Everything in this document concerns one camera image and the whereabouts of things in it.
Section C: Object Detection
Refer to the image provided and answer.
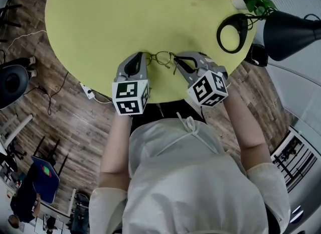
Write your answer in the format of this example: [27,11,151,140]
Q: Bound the thin-framed eyeglasses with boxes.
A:
[144,50,179,76]

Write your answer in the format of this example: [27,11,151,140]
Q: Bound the black desk lamp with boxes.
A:
[217,9,321,62]

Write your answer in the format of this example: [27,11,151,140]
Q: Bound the white table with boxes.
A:
[0,113,34,153]

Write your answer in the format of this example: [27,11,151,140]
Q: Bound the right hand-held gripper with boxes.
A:
[175,51,229,107]

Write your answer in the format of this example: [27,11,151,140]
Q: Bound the green and red block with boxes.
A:
[41,164,53,178]

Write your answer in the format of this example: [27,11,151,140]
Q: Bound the yellow round tablecloth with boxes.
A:
[44,0,259,103]

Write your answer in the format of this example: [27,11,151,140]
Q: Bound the black box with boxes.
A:
[244,43,269,67]

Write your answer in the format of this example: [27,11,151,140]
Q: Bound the white floor cable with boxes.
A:
[4,29,48,56]

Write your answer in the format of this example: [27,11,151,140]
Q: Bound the person's black trousers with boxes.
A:
[130,99,207,128]

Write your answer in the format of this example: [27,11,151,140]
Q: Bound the black floor cable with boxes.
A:
[25,71,70,116]

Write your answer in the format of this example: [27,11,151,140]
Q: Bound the person's left forearm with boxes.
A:
[98,113,133,191]

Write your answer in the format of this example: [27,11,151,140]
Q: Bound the grey chair with black legs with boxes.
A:
[0,4,23,43]

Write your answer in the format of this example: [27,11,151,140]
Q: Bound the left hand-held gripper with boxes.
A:
[112,51,150,116]

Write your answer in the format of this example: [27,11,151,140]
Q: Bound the blue chair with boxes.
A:
[31,136,69,204]

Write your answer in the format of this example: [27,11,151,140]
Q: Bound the person's white top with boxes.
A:
[89,111,292,234]

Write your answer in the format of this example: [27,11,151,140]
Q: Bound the person's right forearm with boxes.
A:
[220,83,273,171]

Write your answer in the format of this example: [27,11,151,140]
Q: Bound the white power strip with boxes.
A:
[80,82,95,100]

